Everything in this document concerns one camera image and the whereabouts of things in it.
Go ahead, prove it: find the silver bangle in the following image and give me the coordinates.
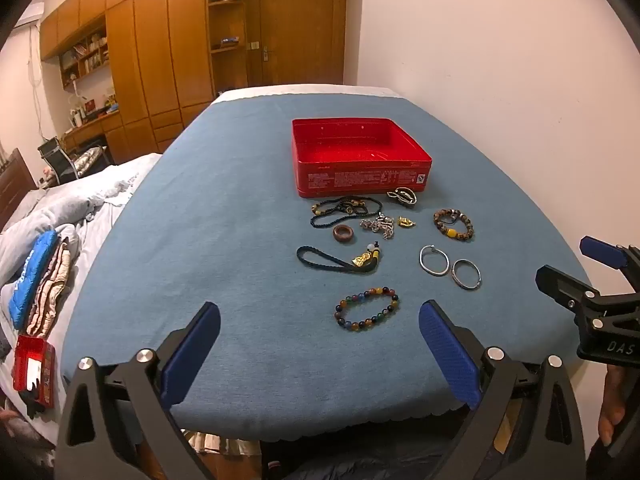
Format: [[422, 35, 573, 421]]
[[451, 259, 482, 291], [419, 245, 450, 276]]

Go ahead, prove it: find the blue pouch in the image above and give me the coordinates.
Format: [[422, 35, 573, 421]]
[[8, 230, 61, 332]]

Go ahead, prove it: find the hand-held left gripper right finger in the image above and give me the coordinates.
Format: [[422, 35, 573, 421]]
[[418, 299, 587, 480]]

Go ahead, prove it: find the grey quilt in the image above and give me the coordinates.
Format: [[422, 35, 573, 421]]
[[0, 152, 164, 321]]

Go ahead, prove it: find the wooden wardrobe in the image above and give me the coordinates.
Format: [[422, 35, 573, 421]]
[[39, 0, 251, 166]]

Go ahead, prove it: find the black bead necklace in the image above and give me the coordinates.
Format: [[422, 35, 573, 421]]
[[309, 197, 384, 229]]

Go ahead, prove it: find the multicolour bead bracelet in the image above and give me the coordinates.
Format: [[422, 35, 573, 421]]
[[334, 287, 400, 334]]

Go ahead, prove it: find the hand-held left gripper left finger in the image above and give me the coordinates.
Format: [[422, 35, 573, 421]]
[[54, 301, 222, 480]]

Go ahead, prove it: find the black office chair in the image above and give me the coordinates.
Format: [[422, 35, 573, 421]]
[[37, 137, 82, 187]]

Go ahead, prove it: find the person's right hand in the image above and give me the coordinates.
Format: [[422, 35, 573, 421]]
[[597, 362, 640, 447]]

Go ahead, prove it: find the blue table cloth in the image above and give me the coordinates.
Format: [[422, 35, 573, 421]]
[[60, 85, 593, 443]]

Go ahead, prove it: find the white air conditioner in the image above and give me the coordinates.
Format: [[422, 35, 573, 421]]
[[14, 2, 47, 29]]

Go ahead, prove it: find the black cord with gold charm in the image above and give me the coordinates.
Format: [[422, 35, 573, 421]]
[[296, 242, 384, 277]]

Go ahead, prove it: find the silver chain bracelet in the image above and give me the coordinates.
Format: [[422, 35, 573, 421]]
[[360, 214, 399, 239]]

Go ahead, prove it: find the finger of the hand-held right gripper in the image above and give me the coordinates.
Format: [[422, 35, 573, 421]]
[[579, 235, 640, 281], [535, 265, 602, 314]]

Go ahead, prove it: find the folded clothes pile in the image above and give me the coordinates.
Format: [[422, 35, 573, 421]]
[[25, 224, 82, 337]]

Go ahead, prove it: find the wall bookshelf with books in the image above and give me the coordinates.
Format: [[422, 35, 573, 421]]
[[59, 25, 112, 92]]

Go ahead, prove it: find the red tin lid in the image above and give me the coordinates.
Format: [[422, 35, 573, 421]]
[[13, 335, 57, 409]]

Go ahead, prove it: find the red tin box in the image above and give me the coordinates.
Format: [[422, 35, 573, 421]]
[[291, 118, 433, 199]]

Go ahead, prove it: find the silver gold ring ornament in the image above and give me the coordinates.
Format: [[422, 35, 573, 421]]
[[387, 187, 419, 209]]

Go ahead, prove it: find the brown wooden headboard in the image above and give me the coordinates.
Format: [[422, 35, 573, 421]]
[[0, 147, 40, 233]]

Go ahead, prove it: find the brown bead bracelet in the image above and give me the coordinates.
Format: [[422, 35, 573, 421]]
[[432, 208, 475, 242]]

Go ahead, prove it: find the wooden door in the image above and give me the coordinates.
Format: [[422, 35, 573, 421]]
[[246, 0, 349, 88]]

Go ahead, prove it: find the wooden desk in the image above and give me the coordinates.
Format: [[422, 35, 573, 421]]
[[61, 105, 126, 167]]

